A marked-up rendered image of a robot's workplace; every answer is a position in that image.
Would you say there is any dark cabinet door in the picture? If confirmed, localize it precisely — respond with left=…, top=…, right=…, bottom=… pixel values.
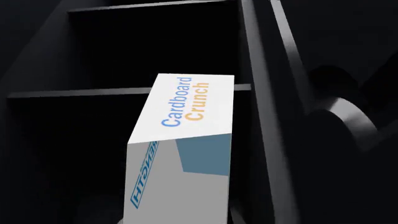
left=269, top=0, right=398, bottom=224

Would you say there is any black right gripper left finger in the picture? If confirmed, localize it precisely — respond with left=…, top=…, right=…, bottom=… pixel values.
left=73, top=198, right=126, bottom=224

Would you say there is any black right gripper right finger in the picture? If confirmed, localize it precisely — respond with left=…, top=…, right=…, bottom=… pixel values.
left=228, top=203, right=249, bottom=224

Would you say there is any white Cardboard Crunch cereal box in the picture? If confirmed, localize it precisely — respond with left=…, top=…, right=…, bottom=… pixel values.
left=123, top=73, right=235, bottom=224

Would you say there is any dark open cabinet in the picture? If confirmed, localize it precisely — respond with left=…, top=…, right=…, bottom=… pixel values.
left=0, top=0, right=299, bottom=224

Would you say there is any round grey door knob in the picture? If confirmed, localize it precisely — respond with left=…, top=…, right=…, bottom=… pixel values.
left=306, top=96, right=379, bottom=152

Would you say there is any dark cabinet shelf board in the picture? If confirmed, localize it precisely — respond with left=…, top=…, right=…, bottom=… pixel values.
left=6, top=83, right=252, bottom=99

